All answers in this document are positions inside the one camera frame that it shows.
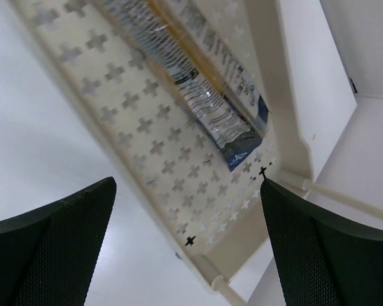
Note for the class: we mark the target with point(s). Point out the cream two-tier shelf cart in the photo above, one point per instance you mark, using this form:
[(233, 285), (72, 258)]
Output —
[(211, 215)]

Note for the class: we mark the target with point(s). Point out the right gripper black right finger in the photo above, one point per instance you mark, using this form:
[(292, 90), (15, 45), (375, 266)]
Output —
[(321, 257)]

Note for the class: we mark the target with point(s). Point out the spaghetti bag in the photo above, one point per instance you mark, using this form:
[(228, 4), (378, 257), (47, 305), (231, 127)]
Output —
[(181, 48)]

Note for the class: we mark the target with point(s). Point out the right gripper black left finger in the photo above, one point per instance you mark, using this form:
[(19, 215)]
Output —
[(48, 255)]

